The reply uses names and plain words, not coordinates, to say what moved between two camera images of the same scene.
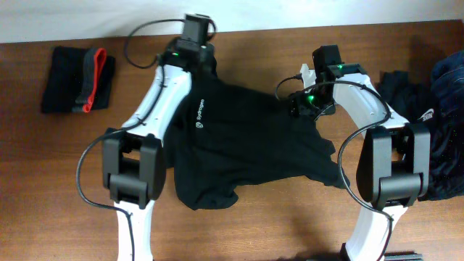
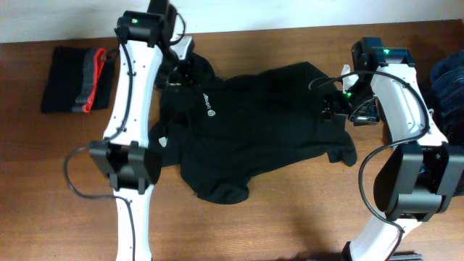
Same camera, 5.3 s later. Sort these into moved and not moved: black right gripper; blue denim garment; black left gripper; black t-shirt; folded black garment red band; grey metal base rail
Moved: black right gripper; black t-shirt; black left gripper
Not moved: blue denim garment; folded black garment red band; grey metal base rail
